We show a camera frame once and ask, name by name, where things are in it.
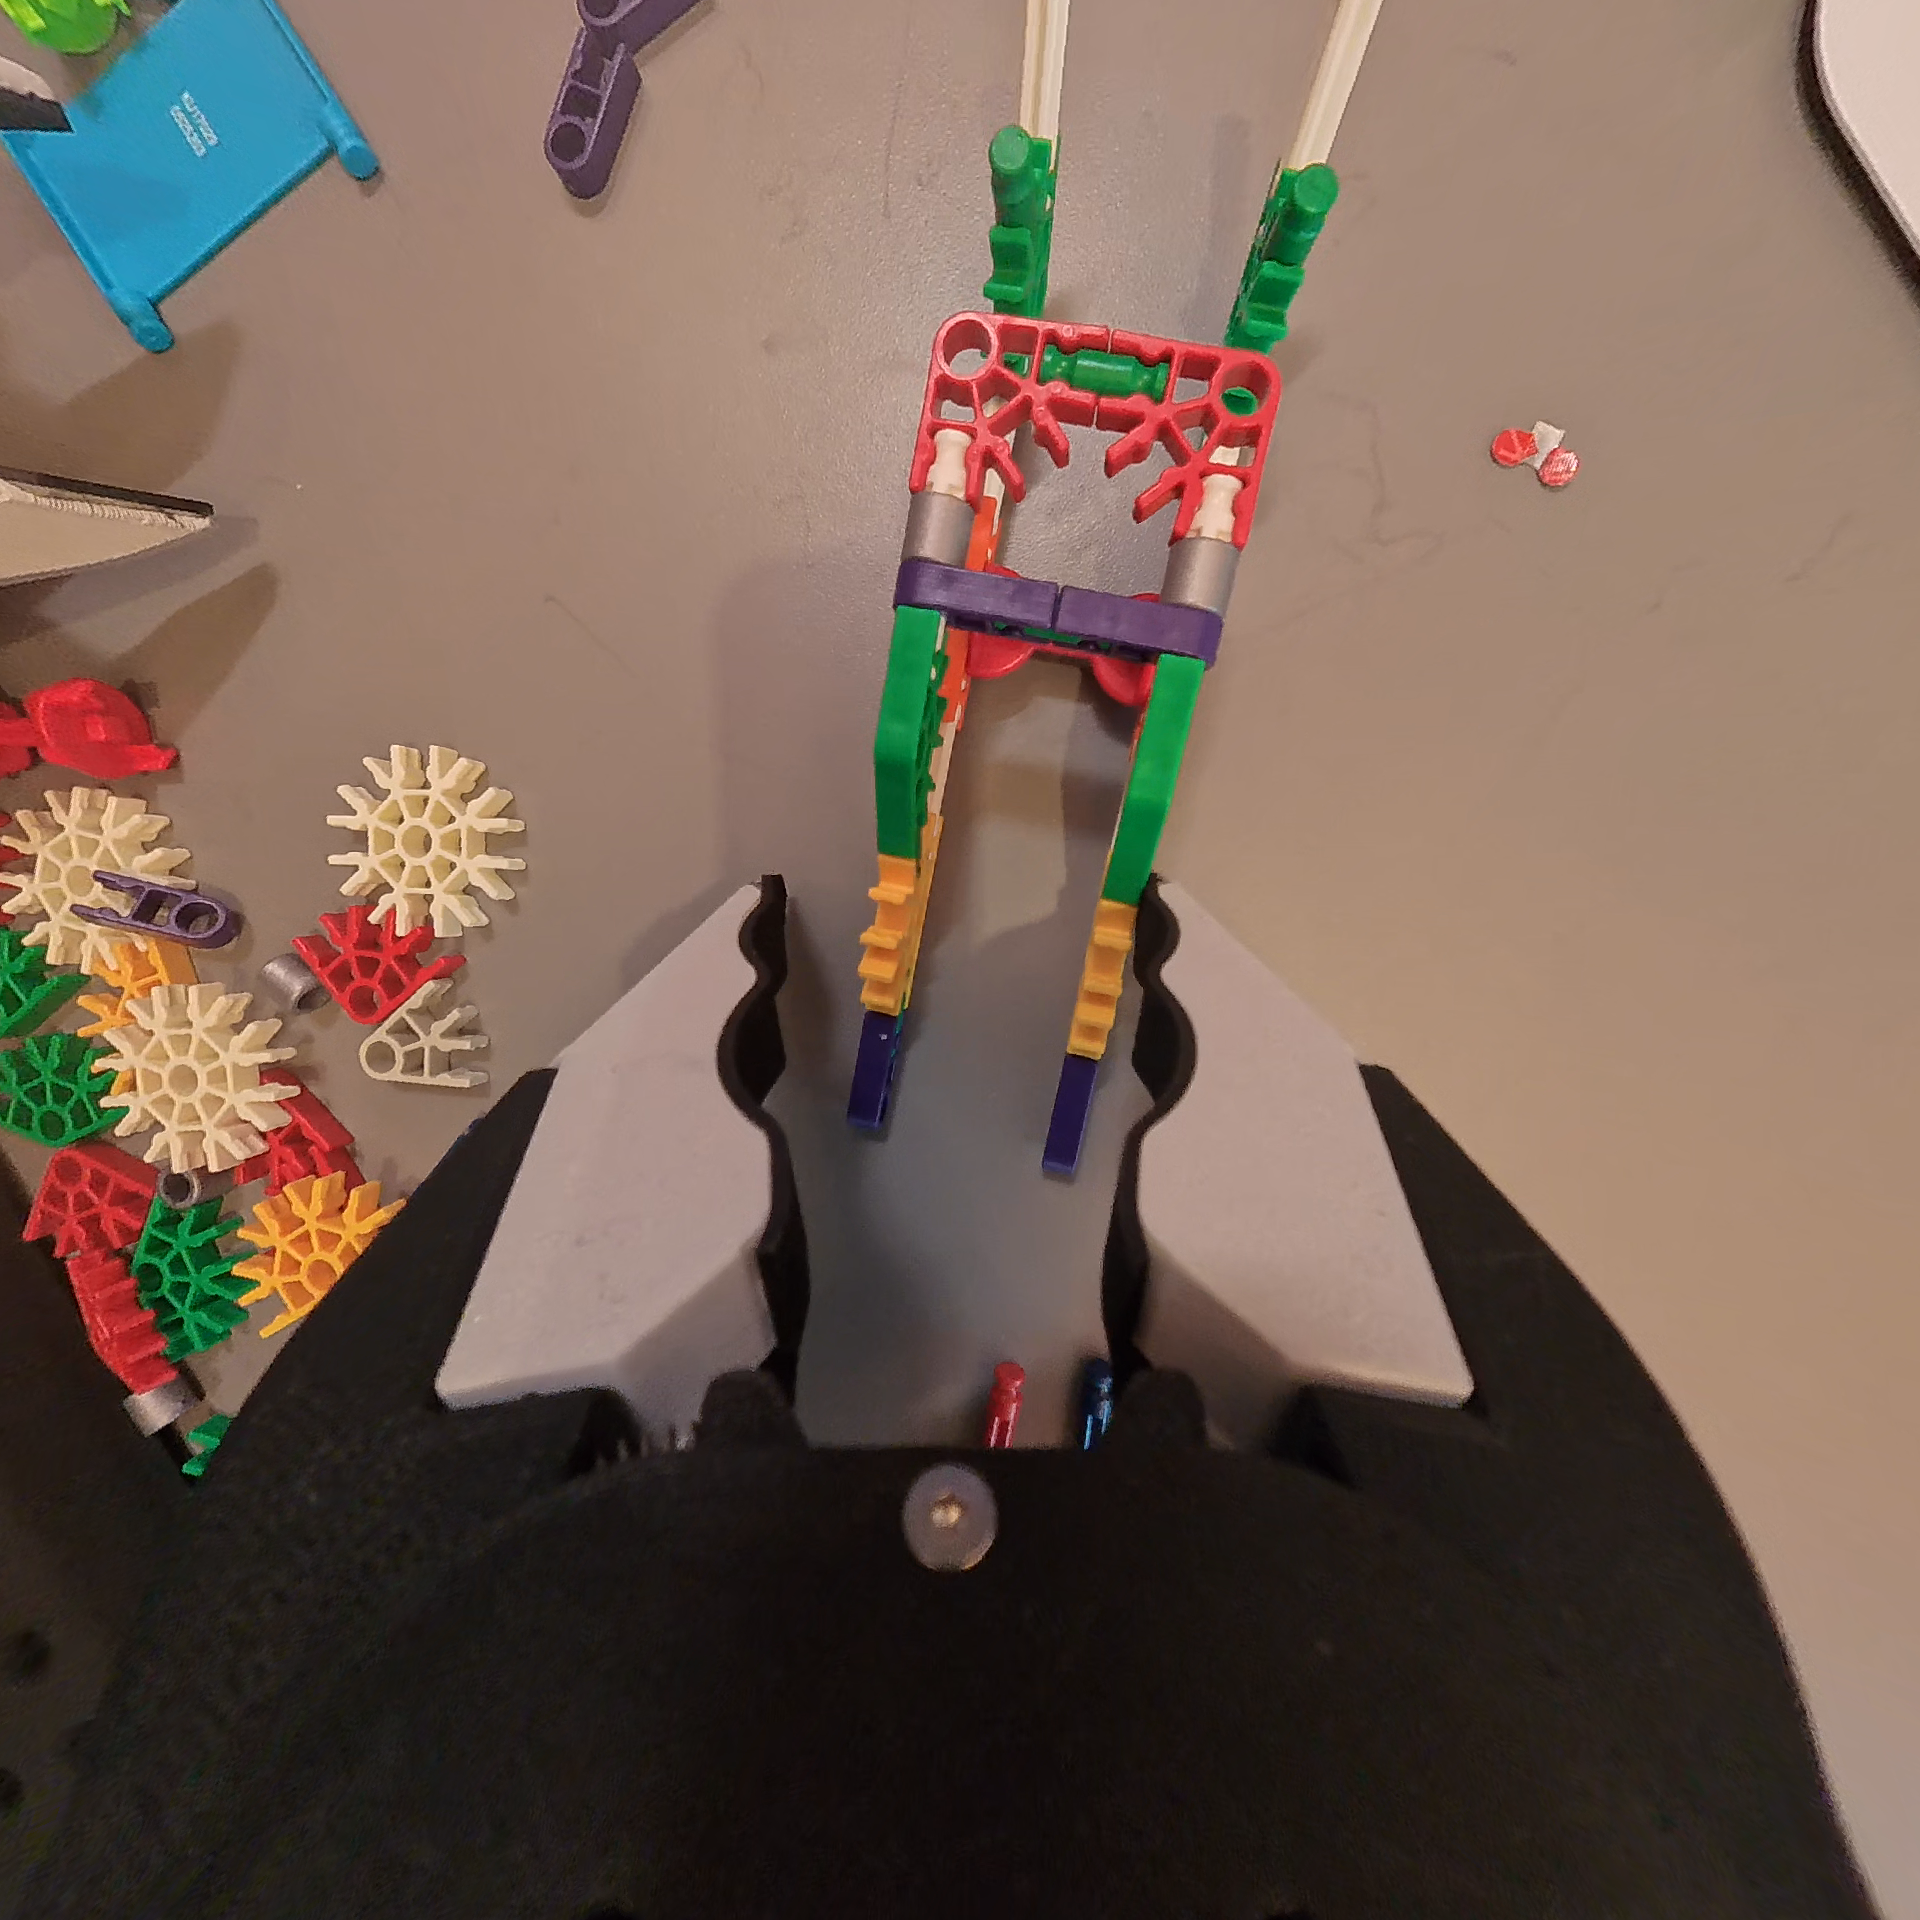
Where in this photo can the light grey toy connector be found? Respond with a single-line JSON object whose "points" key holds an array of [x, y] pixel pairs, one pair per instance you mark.
{"points": [[394, 1058]]}

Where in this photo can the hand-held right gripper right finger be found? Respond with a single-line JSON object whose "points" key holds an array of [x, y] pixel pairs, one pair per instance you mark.
{"points": [[1290, 1231]]}

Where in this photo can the small red white scrap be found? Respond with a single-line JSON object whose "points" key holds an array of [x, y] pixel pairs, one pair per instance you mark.
{"points": [[1512, 446]]}

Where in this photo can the pile of colourful toy connectors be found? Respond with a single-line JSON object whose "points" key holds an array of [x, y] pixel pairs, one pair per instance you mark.
{"points": [[105, 1244]]}

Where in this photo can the grey toy spacer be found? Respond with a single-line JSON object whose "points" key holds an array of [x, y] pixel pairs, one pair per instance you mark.
{"points": [[294, 986]]}

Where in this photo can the red bow-shaped toy piece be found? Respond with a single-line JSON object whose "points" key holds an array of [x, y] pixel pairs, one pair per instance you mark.
{"points": [[89, 728]]}

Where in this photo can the white snowflake toy connector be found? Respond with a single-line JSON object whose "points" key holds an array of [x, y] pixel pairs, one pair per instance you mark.
{"points": [[402, 839]]}

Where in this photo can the colourful toy construction model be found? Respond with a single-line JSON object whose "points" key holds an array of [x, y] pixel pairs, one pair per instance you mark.
{"points": [[900, 721]]}

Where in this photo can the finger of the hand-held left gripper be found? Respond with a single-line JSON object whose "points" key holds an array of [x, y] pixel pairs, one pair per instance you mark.
{"points": [[18, 98], [59, 534]]}

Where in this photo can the red toy rod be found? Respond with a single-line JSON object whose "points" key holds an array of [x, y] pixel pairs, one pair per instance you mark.
{"points": [[1004, 1402]]}

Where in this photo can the silver monitor stand base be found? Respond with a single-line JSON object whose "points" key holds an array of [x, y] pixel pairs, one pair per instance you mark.
{"points": [[1881, 89]]}

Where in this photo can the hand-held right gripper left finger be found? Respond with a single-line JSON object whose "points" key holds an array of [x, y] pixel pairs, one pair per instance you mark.
{"points": [[616, 1231]]}

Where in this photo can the lime green toy piece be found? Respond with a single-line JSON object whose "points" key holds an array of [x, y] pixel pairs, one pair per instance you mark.
{"points": [[59, 24]]}

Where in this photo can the blue toy panel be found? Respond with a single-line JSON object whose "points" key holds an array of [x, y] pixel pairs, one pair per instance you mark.
{"points": [[195, 149]]}

